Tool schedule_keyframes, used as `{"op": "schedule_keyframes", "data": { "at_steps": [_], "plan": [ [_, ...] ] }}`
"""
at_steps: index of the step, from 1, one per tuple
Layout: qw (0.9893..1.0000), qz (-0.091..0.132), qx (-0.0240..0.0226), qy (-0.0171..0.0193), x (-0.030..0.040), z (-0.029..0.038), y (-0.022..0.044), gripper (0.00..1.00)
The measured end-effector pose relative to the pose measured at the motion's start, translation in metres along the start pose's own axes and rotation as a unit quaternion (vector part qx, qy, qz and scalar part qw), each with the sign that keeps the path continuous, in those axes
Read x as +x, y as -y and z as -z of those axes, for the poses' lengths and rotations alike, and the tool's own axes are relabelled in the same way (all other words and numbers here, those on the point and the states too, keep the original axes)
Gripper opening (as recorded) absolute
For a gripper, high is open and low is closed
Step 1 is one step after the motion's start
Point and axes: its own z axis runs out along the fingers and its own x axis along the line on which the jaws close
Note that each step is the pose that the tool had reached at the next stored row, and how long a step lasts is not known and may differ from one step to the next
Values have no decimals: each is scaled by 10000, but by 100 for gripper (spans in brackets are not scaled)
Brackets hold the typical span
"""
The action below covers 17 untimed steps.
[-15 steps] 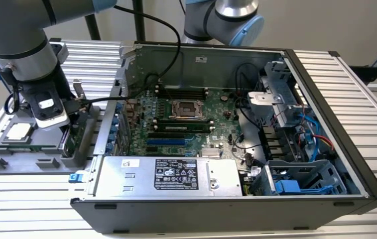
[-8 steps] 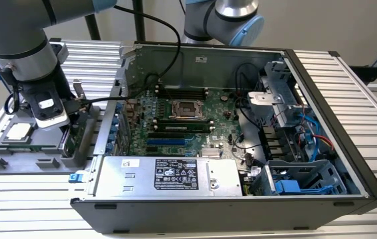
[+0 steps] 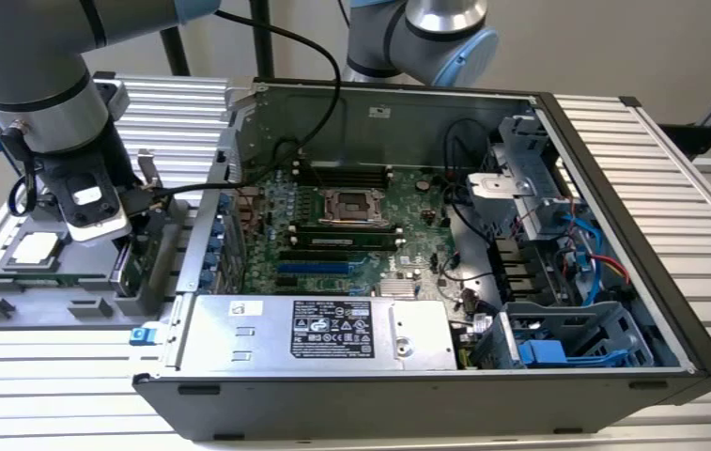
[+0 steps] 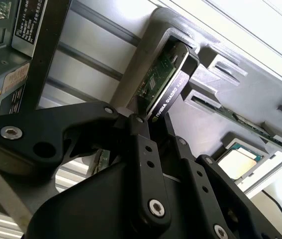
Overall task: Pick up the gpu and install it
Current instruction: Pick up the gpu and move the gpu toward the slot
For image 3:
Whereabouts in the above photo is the CPU socket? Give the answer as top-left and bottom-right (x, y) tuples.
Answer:
(318, 186), (386, 226)

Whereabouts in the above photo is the graphics card with black fan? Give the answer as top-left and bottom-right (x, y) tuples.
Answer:
(110, 148), (172, 300)

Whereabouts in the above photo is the silver metal drive cage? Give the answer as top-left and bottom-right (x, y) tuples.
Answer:
(464, 116), (573, 241)

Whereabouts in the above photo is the silver CPU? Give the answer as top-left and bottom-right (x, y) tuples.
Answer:
(4, 233), (62, 265)

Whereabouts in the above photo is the blue wire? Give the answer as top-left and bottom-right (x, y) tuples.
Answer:
(554, 210), (604, 311)

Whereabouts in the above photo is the red wire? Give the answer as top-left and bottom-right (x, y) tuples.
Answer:
(586, 252), (633, 286)

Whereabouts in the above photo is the open black PC case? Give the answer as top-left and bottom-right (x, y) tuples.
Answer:
(130, 77), (711, 443)

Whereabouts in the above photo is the grey parts rack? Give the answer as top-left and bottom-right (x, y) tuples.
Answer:
(0, 190), (200, 332)

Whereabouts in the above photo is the black bracket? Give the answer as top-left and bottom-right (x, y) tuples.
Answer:
(658, 122), (711, 160)

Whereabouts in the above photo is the silver power supply unit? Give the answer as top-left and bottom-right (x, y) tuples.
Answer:
(176, 294), (460, 372)

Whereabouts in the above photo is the black wire loop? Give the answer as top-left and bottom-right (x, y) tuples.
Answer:
(441, 117), (493, 208)

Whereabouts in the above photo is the black stand pole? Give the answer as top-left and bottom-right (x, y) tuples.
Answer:
(245, 0), (276, 79)
(157, 27), (192, 76)

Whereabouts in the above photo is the green motherboard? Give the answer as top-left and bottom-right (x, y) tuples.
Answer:
(238, 166), (460, 297)

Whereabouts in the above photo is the blue expansion slot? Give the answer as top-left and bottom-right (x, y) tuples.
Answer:
(274, 261), (357, 279)

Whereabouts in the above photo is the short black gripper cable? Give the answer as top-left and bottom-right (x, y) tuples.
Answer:
(0, 119), (42, 218)

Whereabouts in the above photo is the long black expansion slot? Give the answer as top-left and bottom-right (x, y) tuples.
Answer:
(277, 249), (364, 265)

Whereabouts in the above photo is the grey plastic disk bay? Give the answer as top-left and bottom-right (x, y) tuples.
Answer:
(472, 300), (657, 370)

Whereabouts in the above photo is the green RAM stick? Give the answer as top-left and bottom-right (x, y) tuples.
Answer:
(294, 236), (401, 249)
(12, 274), (106, 286)

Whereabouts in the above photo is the blue plastic bracket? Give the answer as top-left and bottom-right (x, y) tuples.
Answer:
(513, 338), (654, 368)

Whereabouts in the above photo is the metal socket cover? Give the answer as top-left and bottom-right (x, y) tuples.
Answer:
(322, 187), (385, 224)

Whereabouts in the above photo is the small silver heatsink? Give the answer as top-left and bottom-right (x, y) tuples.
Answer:
(377, 277), (420, 298)

